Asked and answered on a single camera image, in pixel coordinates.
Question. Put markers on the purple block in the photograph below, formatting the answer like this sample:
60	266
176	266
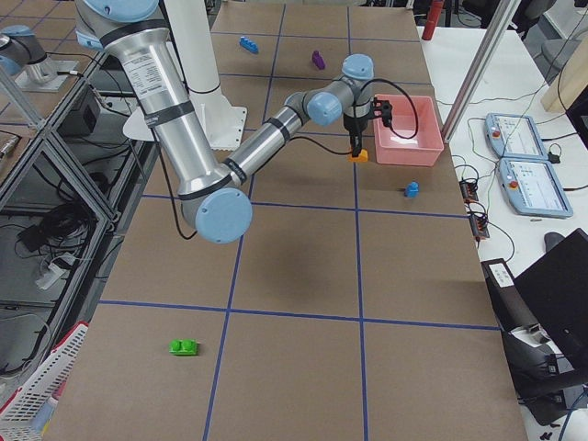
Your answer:
318	60

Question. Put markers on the green block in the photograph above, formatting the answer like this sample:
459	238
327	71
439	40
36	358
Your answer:
183	347

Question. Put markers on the red cylinder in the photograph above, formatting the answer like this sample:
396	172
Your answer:
432	18

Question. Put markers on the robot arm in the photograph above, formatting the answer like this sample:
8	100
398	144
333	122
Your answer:
211	197
20	48

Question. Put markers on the long blue block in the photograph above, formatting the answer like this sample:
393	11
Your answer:
248	44

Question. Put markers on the black monitor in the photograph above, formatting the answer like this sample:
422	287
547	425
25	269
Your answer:
554	288

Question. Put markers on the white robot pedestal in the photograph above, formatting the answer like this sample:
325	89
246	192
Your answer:
170	63

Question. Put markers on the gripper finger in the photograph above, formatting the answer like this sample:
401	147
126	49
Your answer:
358	143
353	143

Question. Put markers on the pink plastic box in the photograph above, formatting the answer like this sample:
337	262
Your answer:
414	138

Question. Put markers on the small blue block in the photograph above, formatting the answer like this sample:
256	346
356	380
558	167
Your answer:
411	190

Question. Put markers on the teach pendant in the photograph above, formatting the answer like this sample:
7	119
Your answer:
532	188
514	136

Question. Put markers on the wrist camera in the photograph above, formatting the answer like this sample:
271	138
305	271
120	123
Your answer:
382	110

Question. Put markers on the white plastic basket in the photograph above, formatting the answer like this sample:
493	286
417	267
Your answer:
26	414

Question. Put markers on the lower teach pendant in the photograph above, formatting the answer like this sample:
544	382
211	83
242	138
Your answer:
532	188

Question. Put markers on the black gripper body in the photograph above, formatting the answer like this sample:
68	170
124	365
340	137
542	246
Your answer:
354	123

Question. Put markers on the orange block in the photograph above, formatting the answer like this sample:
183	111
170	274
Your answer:
361	157

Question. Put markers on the upper teach pendant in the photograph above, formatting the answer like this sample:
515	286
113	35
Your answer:
514	136

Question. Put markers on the aluminium frame post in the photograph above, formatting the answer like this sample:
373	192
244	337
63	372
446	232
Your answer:
492	37

